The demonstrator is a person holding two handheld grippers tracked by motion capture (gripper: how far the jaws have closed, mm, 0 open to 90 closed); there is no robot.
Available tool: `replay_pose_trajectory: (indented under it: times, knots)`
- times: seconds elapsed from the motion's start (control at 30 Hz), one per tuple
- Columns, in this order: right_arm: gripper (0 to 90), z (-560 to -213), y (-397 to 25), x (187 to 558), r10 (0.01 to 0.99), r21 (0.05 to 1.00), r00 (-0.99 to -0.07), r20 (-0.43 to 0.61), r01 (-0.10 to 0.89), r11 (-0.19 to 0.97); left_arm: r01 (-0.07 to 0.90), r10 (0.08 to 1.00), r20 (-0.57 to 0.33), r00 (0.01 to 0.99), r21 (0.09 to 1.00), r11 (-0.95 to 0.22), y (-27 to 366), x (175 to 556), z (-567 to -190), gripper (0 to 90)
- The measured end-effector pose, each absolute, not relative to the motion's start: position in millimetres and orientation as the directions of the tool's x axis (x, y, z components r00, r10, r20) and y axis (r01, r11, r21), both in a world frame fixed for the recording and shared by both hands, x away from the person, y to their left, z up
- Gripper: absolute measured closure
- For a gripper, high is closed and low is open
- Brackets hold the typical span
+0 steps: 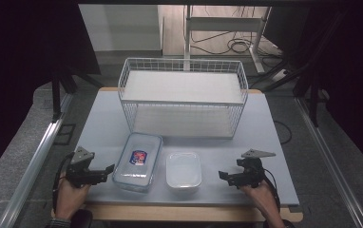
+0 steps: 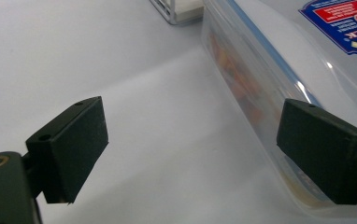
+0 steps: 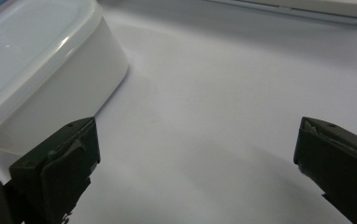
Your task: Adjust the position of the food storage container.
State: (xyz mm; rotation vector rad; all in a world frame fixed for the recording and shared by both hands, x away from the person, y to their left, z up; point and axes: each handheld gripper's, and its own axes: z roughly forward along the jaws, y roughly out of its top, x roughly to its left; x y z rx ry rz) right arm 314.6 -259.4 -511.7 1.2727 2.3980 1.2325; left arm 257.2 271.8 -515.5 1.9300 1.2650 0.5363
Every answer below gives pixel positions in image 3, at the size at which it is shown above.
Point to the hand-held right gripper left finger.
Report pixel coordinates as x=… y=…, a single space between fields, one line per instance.
x=58 y=174

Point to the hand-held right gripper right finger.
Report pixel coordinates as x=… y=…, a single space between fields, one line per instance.
x=338 y=168

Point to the white square bowl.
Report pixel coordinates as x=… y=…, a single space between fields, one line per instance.
x=42 y=77

